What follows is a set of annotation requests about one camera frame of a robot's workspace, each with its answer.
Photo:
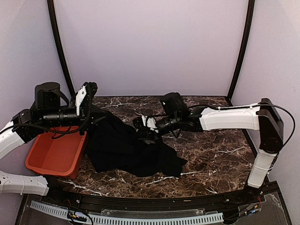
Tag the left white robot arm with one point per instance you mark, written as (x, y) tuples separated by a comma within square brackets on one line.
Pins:
[(51, 112)]

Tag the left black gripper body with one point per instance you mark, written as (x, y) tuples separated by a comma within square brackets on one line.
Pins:
[(84, 119)]

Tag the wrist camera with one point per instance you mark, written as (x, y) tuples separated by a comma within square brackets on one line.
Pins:
[(145, 122), (88, 89)]

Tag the black front rail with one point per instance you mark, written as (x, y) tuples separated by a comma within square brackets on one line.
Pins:
[(148, 197)]

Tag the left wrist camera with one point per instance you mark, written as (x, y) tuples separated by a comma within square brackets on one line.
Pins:
[(88, 89)]

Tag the black t-shirt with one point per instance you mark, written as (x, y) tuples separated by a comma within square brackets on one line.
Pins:
[(114, 145)]

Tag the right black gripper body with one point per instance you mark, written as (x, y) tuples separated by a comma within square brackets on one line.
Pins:
[(154, 135)]

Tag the left black frame post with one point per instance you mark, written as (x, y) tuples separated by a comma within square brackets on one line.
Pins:
[(59, 47)]

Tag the black frame post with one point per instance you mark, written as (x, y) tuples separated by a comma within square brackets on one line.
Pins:
[(242, 51), (59, 47)]

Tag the orange plastic bin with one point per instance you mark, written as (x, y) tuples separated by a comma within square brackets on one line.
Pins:
[(57, 157)]

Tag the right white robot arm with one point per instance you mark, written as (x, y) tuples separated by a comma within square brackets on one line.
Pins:
[(262, 117)]

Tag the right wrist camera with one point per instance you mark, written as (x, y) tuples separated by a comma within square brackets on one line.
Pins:
[(145, 122)]

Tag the right black frame post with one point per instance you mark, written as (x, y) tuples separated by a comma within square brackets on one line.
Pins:
[(242, 51)]

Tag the white slotted cable duct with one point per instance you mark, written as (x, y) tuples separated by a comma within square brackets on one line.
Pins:
[(122, 217)]

